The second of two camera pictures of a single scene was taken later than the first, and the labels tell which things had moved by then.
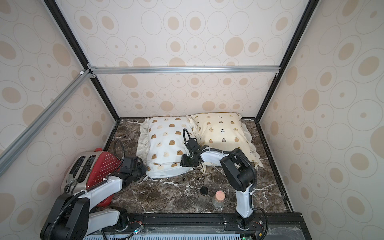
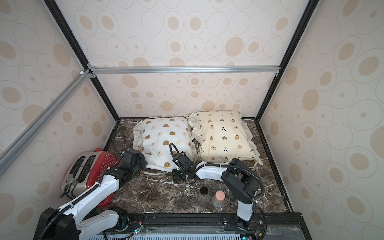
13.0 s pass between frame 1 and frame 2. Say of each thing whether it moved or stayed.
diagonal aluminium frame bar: stayed
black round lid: stayed
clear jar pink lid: stayed
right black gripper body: moved
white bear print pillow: moved
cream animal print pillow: stayed
